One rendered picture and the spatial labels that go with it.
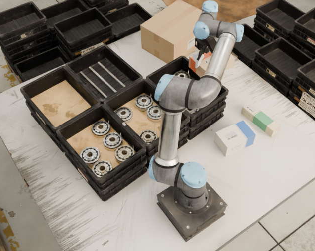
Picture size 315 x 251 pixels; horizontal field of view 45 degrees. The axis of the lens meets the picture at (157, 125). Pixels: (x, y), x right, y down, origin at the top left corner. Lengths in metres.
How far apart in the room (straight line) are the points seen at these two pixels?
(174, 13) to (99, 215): 1.48
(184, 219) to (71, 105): 0.94
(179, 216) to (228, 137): 0.55
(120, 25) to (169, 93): 2.08
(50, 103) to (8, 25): 1.40
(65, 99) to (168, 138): 0.88
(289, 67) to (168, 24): 1.11
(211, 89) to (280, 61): 1.81
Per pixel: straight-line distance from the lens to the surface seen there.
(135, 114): 2.17
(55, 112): 2.26
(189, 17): 2.72
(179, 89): 1.50
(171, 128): 1.61
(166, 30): 2.60
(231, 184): 2.09
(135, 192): 2.04
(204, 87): 1.50
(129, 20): 3.57
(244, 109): 2.34
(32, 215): 2.90
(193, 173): 1.71
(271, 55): 3.31
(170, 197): 1.91
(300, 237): 2.84
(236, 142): 2.13
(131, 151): 1.99
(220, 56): 1.64
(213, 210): 1.88
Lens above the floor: 2.50
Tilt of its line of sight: 52 degrees down
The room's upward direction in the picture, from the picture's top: 1 degrees counter-clockwise
